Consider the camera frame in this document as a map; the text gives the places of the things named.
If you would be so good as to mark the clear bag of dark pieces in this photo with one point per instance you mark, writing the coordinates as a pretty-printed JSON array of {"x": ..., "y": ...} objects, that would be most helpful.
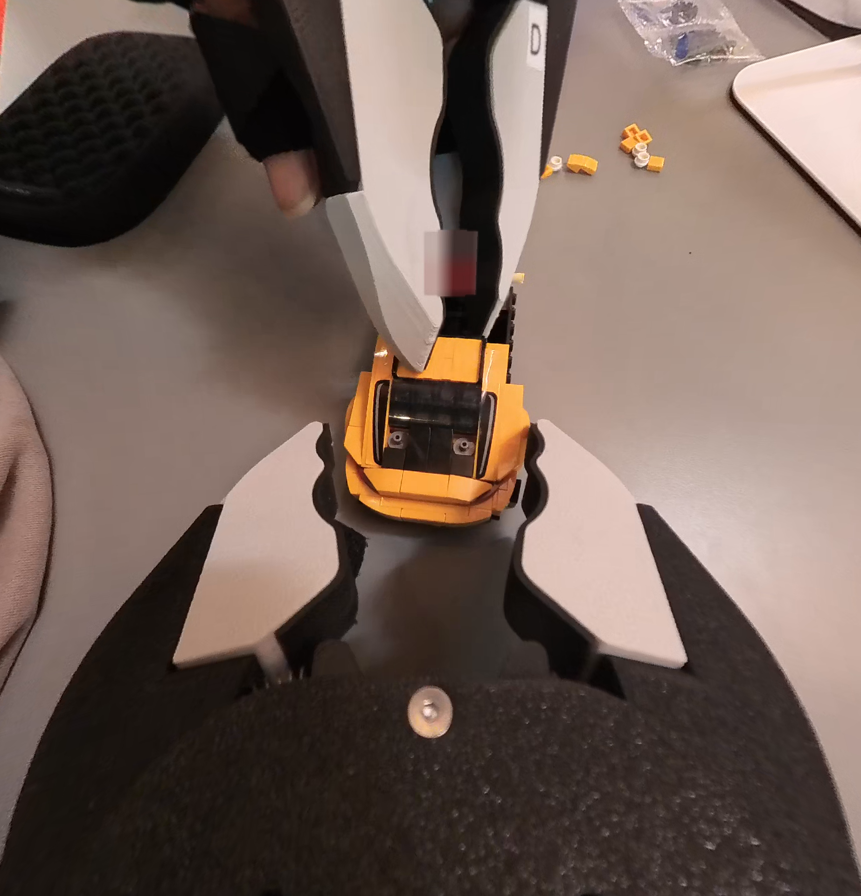
[{"x": 689, "y": 31}]

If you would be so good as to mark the orange black lego car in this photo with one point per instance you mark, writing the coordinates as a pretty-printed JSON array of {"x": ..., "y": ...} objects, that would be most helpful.
[{"x": 430, "y": 490}]

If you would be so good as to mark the scattered orange white lego pieces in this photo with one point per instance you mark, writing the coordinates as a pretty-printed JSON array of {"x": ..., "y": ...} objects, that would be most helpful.
[{"x": 583, "y": 164}]

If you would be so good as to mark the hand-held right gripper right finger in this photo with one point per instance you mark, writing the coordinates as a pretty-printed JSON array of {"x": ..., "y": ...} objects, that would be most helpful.
[{"x": 598, "y": 560}]

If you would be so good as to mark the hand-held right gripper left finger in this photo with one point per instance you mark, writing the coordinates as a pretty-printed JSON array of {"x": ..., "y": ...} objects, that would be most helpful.
[{"x": 262, "y": 560}]

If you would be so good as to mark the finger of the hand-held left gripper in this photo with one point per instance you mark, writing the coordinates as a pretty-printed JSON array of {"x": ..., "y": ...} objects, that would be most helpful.
[
  {"x": 525, "y": 105},
  {"x": 388, "y": 140}
]

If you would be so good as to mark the beige hooded sweatshirt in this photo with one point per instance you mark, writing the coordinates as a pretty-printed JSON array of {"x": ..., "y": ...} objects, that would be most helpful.
[{"x": 14, "y": 525}]

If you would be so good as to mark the person's left hand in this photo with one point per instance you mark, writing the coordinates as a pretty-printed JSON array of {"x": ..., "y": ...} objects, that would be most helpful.
[{"x": 255, "y": 77}]

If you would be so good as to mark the white book stand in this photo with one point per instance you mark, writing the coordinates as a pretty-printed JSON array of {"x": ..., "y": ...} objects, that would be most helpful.
[{"x": 808, "y": 112}]

